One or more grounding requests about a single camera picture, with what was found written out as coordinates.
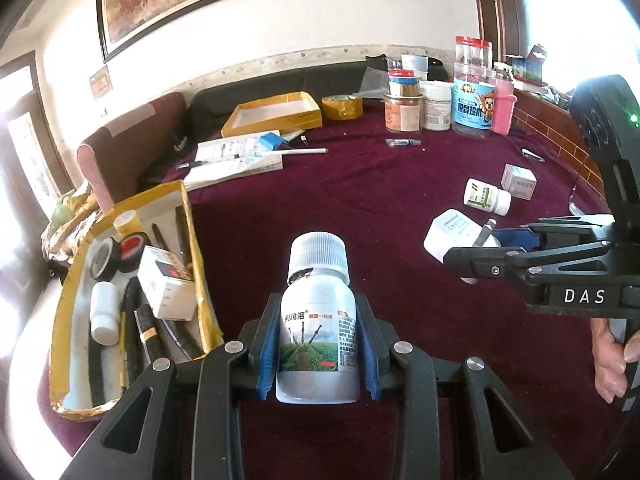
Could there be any shallow yellow taped box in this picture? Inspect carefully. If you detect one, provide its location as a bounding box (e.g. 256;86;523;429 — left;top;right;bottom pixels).
221;91;323;138

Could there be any person's right hand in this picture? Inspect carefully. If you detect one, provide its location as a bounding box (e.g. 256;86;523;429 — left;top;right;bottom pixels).
590;317;640;405

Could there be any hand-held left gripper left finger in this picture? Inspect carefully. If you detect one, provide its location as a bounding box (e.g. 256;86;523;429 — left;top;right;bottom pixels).
59;292;283;480

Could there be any black tool tan band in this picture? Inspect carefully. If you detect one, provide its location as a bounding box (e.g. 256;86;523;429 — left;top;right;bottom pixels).
131;280;173;376

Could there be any large yellow tape roll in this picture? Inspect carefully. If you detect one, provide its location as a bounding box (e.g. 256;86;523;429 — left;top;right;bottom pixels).
321;94;365;121

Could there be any black slim tool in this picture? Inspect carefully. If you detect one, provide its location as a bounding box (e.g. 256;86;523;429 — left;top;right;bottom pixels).
174;205;196;271
150;222;173;256

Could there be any white bottle ribbed cap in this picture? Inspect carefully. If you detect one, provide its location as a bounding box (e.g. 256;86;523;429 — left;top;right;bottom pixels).
274;231;362;406

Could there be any gold tin blue rim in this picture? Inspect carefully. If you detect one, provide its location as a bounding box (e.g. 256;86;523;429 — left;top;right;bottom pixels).
387;72;422;98

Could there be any dark printed box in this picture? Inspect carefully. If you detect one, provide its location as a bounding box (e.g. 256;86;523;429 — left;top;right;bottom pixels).
505;45;551;88

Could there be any bottle in pink knit sleeve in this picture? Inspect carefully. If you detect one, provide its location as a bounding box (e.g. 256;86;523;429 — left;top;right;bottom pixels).
491;61;516;136

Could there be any clear jar orange label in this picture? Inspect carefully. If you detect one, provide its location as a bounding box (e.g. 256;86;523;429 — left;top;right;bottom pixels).
383;91;423;133

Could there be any large jar blue cartoon label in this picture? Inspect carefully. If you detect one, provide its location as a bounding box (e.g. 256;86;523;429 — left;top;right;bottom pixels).
451;62;498;138

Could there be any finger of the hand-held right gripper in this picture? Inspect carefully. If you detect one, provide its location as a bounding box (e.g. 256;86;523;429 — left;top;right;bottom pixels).
492;214;616;250
442;237;623;307

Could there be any small yellow tape roll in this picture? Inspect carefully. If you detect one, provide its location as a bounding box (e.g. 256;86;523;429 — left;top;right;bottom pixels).
113;210;141;235

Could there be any brown framed window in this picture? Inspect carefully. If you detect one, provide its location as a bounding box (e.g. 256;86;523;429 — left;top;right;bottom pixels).
0;50;76;211

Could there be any white carton red print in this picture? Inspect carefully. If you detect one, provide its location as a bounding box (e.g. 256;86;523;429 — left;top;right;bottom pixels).
136;246;198;322

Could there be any small white box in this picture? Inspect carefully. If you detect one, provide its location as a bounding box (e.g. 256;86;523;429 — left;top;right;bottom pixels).
501;164;538;202

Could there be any square white bottle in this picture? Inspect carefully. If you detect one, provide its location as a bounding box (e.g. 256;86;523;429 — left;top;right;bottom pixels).
423;208;503;285

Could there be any crumpled green gold bag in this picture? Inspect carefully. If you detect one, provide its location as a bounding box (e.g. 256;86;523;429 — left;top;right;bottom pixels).
40;182;101;261

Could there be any small white bottle green label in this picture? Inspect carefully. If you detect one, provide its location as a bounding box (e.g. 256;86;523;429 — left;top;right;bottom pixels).
463;178;513;217

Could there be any black sofa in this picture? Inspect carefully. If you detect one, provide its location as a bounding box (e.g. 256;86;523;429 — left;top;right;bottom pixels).
187;60;396;143

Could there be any yellow taped cardboard box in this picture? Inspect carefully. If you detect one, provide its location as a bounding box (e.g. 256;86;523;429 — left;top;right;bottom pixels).
47;180;225;418

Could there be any white plastic tub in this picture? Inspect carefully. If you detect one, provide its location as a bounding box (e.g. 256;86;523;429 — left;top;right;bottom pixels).
420;80;453;132

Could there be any plain white bottle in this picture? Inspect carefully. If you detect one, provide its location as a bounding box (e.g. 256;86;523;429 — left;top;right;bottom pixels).
90;281;121;346

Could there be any yellow black handled tool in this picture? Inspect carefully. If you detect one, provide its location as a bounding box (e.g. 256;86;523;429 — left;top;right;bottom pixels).
119;277;146;401

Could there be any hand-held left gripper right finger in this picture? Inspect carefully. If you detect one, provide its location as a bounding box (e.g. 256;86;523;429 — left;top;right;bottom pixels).
352;295;576;480

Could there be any small blue flat item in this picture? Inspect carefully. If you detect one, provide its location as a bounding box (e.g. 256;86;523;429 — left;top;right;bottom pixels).
250;131;283;151

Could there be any burgundy table cloth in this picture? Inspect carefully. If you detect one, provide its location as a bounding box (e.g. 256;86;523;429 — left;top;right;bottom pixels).
37;110;621;480

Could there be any black tape roll red core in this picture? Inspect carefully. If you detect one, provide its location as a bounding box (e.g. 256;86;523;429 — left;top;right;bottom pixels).
117;232;148;273

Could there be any brown armchair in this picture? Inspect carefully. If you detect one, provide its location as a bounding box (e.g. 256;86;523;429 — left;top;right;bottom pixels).
76;91;188;211

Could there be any small wall plaque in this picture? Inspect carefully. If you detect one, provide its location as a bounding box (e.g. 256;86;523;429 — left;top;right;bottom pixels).
89;65;113;100

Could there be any red lid clear jar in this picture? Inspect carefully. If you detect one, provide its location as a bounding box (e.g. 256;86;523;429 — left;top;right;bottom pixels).
454;36;493;68

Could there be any white printed booklet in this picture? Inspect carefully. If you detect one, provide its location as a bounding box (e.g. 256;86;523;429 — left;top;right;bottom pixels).
182;132;283;192

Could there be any framed wall painting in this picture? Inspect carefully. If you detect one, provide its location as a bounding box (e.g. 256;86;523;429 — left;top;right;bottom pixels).
95;0;317;64

